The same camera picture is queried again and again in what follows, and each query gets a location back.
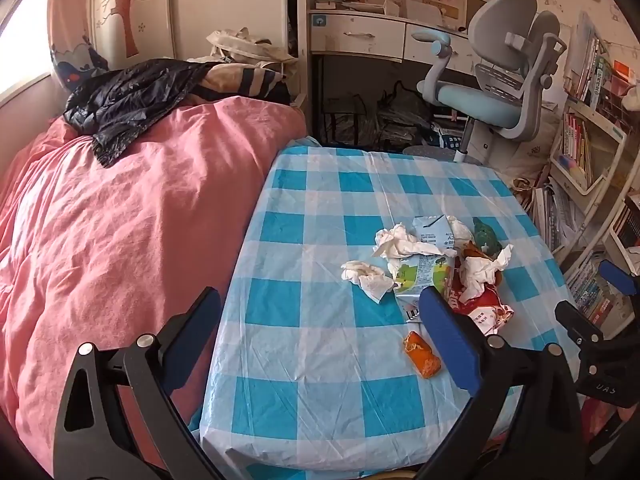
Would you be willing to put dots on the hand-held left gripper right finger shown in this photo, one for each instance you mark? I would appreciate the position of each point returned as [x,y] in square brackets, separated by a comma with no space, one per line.
[450,340]

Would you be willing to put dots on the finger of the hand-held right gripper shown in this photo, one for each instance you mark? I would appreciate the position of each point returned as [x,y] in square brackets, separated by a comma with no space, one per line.
[580,322]
[617,277]

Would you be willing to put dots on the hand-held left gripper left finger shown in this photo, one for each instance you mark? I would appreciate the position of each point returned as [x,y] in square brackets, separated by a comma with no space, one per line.
[192,340]

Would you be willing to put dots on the orange snack wrapper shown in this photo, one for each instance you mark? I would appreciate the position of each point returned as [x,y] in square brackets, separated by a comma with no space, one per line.
[420,352]

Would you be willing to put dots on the red snack packet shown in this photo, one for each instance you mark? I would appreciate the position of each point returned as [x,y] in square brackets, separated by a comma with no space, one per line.
[487,310]

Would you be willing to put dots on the green white milk carton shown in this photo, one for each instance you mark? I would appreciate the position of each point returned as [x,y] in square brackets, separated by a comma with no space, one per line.
[422,275]

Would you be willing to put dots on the white tissue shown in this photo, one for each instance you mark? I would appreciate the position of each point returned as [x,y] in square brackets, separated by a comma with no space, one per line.
[395,240]
[460,230]
[367,277]
[477,270]

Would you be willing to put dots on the green wrapper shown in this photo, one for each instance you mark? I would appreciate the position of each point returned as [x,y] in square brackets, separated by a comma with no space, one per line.
[486,237]

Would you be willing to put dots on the light blue milk carton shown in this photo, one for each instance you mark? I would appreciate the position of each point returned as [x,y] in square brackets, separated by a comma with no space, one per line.
[432,232]

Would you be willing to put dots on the stack of colourful paperback books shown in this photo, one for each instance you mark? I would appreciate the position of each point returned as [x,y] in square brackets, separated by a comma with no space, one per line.
[592,290]

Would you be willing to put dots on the pile of white papers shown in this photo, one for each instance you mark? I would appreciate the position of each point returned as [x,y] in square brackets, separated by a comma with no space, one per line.
[555,215]

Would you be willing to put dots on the white bookshelf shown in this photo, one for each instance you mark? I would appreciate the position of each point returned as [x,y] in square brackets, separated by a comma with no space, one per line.
[605,155]

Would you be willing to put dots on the row of red spined books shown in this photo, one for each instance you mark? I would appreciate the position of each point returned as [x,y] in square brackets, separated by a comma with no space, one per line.
[575,145]

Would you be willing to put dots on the pink blanket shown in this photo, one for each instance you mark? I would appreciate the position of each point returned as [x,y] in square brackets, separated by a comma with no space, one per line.
[100,235]

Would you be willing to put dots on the beige tote bag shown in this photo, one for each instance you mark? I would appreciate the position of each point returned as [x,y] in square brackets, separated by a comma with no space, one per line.
[535,155]

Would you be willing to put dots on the blue white checked tablecloth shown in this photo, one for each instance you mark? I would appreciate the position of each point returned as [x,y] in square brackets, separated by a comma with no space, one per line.
[325,260]

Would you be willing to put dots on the row of thin colourful books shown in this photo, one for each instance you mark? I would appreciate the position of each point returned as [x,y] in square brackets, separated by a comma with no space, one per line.
[590,70]

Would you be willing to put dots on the black plastic bag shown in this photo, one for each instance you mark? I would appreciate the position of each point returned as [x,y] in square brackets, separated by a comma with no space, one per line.
[405,115]

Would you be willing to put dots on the dark navy puffer jacket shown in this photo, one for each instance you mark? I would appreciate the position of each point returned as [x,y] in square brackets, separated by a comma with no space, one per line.
[130,95]

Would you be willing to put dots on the beige navy striped pillow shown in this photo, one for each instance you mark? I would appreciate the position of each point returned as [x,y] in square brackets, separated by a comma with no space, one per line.
[245,80]

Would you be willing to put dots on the grey blue desk chair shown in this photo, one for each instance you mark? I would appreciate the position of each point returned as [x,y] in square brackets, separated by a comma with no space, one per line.
[500,25]

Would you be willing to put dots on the beige cloth bag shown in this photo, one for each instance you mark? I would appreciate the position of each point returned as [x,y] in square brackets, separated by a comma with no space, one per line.
[245,45]

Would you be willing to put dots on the white desk with drawers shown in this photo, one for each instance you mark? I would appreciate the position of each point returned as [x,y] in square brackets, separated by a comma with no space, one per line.
[350,35]

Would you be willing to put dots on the white wardrobe with tree decal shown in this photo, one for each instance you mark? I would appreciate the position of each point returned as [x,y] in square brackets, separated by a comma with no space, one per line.
[200,10]

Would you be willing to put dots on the bright window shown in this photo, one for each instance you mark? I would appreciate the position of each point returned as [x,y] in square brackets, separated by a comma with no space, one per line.
[25,50]

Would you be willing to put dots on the pink curtain with whale print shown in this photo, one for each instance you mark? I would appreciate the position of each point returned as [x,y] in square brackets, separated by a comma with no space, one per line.
[70,20]

